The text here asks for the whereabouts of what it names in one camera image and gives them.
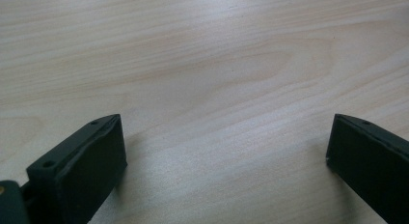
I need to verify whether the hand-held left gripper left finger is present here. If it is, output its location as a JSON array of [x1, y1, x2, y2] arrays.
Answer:
[[20, 113, 128, 224]]

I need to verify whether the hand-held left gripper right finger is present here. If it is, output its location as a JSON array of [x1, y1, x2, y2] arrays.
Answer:
[[325, 113, 409, 224]]

